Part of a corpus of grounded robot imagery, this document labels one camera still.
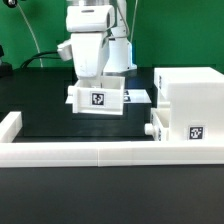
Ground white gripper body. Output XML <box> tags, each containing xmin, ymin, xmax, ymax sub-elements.
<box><xmin>71</xmin><ymin>32</ymin><xmax>109</xmax><ymax>87</ymax></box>

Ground white drawer box with knob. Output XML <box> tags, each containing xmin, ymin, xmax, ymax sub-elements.
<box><xmin>144</xmin><ymin>108</ymin><xmax>170</xmax><ymax>141</ymax></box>

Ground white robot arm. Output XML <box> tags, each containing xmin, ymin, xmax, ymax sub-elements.
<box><xmin>66</xmin><ymin>0</ymin><xmax>137</xmax><ymax>87</ymax></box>

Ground white drawer cabinet housing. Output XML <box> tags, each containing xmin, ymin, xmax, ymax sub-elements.
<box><xmin>154</xmin><ymin>67</ymin><xmax>224</xmax><ymax>141</ymax></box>

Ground white base marker plate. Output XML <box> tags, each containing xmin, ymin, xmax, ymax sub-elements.
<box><xmin>124</xmin><ymin>89</ymin><xmax>151</xmax><ymax>104</ymax></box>

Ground black device at left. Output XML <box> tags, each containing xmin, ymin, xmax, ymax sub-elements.
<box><xmin>0</xmin><ymin>45</ymin><xmax>13</xmax><ymax>78</ymax></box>

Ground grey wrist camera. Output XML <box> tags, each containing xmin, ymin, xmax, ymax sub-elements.
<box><xmin>57</xmin><ymin>40</ymin><xmax>72</xmax><ymax>61</ymax></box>

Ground black cables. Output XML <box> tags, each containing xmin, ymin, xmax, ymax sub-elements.
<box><xmin>19</xmin><ymin>49</ymin><xmax>64</xmax><ymax>69</ymax></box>

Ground white cable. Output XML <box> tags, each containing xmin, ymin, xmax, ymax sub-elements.
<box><xmin>16</xmin><ymin>2</ymin><xmax>45</xmax><ymax>68</ymax></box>

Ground white plastic border wall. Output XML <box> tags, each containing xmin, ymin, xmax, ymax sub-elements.
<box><xmin>0</xmin><ymin>112</ymin><xmax>224</xmax><ymax>168</ymax></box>

